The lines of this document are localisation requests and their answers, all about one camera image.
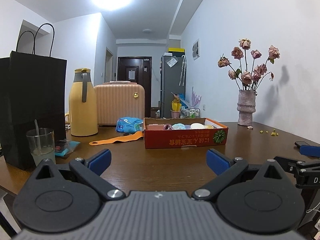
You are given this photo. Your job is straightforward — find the black phone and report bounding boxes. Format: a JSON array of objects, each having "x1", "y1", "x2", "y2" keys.
[{"x1": 295, "y1": 141, "x2": 309, "y2": 148}]

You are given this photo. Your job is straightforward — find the yellow thermos jug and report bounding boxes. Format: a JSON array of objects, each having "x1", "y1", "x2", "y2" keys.
[{"x1": 68, "y1": 68, "x2": 98, "y2": 137}]

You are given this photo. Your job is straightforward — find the dark entrance door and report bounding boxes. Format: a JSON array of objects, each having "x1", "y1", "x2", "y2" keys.
[{"x1": 117, "y1": 56, "x2": 152, "y2": 117}]

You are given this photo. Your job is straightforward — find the pink satin scrunchie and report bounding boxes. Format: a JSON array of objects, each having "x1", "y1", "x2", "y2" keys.
[{"x1": 163, "y1": 124, "x2": 173, "y2": 130}]

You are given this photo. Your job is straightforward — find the glass cup with drink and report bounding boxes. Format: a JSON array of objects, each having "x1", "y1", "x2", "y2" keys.
[{"x1": 26, "y1": 119, "x2": 56, "y2": 166}]

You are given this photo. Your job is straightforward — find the brick red sponge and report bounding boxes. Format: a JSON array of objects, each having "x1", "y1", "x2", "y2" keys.
[{"x1": 146, "y1": 124, "x2": 165, "y2": 131}]

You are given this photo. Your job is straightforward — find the pink ribbed suitcase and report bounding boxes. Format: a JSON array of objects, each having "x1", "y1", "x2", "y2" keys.
[{"x1": 94, "y1": 81, "x2": 145, "y2": 126}]

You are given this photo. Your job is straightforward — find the blue wet wipes pack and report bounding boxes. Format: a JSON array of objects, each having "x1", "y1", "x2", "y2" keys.
[{"x1": 116, "y1": 117, "x2": 143, "y2": 134}]

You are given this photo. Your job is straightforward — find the grey refrigerator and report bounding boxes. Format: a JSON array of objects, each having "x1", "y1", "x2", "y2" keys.
[{"x1": 160, "y1": 56, "x2": 185, "y2": 118}]

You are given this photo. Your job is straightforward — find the blue snack wrapper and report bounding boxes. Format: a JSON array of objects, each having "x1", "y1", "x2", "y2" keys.
[{"x1": 55, "y1": 140, "x2": 80, "y2": 159}]

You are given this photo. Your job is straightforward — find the yellow box on fridge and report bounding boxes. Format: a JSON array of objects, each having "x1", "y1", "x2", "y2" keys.
[{"x1": 168, "y1": 47, "x2": 185, "y2": 53}]

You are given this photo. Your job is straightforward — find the pink ceramic vase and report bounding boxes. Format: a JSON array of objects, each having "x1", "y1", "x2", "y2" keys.
[{"x1": 237, "y1": 90, "x2": 256, "y2": 126}]

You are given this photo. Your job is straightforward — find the wall electrical panel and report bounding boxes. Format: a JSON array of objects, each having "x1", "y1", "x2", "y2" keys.
[{"x1": 192, "y1": 40, "x2": 200, "y2": 60}]

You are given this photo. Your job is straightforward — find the black paper shopping bag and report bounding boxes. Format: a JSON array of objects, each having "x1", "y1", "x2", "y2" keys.
[{"x1": 0, "y1": 23, "x2": 68, "y2": 170}]

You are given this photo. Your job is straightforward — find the red orange cardboard box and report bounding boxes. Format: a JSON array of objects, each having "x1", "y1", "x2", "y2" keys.
[{"x1": 144, "y1": 118, "x2": 228, "y2": 149}]

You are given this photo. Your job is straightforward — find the light blue plush toy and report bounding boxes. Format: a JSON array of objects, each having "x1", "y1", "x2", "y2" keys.
[{"x1": 172, "y1": 123, "x2": 186, "y2": 130}]

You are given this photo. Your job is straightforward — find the wire rack with supplies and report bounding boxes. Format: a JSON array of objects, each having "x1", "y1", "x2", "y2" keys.
[{"x1": 171, "y1": 88, "x2": 202, "y2": 119}]

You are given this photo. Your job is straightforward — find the dried pink roses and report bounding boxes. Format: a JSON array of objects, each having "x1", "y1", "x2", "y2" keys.
[{"x1": 217, "y1": 38, "x2": 280, "y2": 92}]

